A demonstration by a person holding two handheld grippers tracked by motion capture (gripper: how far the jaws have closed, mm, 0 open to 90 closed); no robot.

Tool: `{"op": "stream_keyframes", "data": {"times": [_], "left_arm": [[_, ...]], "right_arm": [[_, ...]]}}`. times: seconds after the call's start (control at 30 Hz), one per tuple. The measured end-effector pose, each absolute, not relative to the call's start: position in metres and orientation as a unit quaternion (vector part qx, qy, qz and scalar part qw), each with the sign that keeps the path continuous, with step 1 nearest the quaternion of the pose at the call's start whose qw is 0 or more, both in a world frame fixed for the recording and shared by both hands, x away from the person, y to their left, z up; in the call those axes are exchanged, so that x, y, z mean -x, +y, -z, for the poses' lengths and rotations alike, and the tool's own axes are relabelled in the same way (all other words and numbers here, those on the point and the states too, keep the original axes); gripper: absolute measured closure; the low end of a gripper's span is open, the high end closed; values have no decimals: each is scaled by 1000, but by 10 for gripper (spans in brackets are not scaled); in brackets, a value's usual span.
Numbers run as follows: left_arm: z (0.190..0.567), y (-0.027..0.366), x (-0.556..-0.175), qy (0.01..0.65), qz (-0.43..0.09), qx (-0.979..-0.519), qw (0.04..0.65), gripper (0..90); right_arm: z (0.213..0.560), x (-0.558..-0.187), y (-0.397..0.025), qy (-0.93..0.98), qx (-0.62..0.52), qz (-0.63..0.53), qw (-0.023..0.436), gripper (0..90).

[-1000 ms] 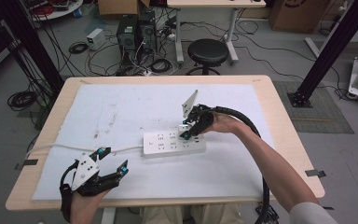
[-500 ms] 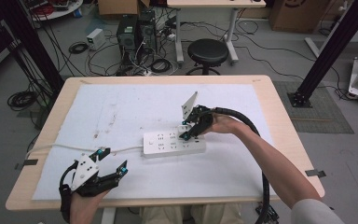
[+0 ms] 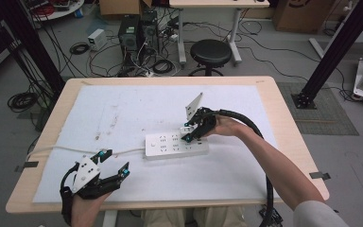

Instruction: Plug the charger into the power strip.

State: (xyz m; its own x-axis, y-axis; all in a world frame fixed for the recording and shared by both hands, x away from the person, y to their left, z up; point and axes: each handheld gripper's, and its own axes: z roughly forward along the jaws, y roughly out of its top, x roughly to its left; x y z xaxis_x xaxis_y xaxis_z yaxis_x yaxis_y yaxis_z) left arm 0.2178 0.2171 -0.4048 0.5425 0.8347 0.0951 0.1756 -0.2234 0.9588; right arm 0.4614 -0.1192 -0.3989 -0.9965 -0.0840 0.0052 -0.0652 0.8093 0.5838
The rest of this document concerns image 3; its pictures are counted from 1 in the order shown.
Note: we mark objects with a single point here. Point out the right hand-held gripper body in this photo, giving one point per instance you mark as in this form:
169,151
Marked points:
206,121

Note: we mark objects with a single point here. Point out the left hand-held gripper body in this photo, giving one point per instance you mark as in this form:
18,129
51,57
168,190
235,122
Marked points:
86,176

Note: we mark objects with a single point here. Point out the white power strip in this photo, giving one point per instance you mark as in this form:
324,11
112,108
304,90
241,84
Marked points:
170,148

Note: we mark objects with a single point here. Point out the person's right hand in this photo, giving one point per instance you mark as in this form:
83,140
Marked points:
228,126

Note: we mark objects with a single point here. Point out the person's left hand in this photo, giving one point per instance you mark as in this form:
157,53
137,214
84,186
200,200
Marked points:
86,211

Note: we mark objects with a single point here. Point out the white foam mat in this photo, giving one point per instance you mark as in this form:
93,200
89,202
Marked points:
138,107

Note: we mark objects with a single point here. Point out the grey tape piece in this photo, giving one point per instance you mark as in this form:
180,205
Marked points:
319,175
28,165

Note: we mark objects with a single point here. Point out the person's beige trousers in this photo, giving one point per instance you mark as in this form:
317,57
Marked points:
170,219

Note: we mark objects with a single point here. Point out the black round stool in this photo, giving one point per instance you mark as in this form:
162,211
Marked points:
211,52

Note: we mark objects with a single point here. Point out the wooden table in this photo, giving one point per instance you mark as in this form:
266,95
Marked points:
283,107

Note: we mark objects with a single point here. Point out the black computer tower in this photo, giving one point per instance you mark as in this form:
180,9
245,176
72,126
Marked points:
128,34
149,31

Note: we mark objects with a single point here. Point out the white power supply box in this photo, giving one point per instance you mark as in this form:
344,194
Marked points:
97,39

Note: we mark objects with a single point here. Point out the grey floor mat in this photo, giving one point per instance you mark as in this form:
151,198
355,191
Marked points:
324,113

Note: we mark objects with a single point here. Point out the white desk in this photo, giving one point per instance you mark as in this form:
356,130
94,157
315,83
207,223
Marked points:
217,3

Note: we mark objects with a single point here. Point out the large cardboard box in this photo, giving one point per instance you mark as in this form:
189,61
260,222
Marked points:
301,15

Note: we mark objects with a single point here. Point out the person's white sleeve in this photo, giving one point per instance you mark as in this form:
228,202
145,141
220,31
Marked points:
318,216

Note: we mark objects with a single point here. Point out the round white table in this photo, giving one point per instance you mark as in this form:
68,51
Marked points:
60,11

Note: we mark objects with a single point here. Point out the black aluminium post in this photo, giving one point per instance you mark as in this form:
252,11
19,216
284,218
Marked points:
334,53
34,47

